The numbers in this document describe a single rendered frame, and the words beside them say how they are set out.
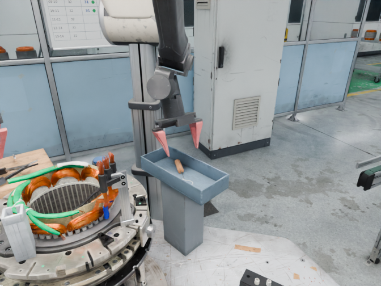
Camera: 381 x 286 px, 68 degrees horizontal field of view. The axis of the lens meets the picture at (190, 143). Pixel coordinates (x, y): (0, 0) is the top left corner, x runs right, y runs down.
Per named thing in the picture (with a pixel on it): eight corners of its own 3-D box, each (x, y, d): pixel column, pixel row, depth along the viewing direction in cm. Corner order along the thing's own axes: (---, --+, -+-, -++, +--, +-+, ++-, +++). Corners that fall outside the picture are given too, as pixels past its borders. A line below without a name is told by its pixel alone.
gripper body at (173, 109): (198, 118, 74) (191, 91, 72) (160, 128, 71) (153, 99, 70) (190, 118, 80) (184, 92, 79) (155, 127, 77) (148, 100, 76)
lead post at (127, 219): (135, 224, 53) (128, 171, 48) (121, 227, 52) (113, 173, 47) (133, 218, 55) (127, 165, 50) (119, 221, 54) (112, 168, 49)
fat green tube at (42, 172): (9, 189, 55) (6, 181, 54) (9, 179, 58) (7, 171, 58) (87, 171, 61) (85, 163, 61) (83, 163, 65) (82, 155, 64)
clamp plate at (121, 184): (126, 186, 49) (125, 172, 48) (111, 189, 48) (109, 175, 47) (126, 185, 49) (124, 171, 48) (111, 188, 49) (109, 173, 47)
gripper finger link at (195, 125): (208, 147, 76) (201, 113, 74) (183, 154, 74) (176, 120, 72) (199, 144, 82) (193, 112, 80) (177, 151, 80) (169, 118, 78)
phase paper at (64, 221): (43, 240, 48) (38, 220, 46) (43, 235, 49) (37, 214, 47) (92, 225, 51) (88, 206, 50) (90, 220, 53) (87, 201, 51)
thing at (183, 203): (224, 252, 87) (229, 173, 75) (199, 274, 80) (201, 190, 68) (170, 215, 103) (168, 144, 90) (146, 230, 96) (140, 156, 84)
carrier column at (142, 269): (138, 292, 73) (131, 230, 64) (135, 285, 75) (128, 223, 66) (148, 288, 74) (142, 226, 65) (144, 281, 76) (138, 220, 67)
